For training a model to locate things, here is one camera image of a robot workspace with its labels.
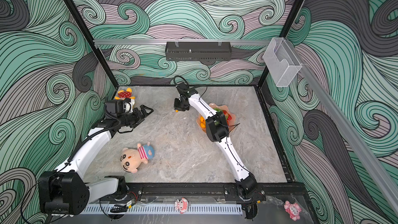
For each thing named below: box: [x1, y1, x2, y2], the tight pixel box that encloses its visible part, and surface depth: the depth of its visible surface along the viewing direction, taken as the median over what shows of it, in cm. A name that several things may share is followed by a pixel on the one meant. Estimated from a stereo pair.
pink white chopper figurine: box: [174, 197, 189, 214], surface depth 69 cm
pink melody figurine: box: [283, 200, 302, 222], surface depth 67 cm
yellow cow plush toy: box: [114, 87, 136, 101], surface depth 110 cm
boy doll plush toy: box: [120, 142, 155, 174], surface depth 79 cm
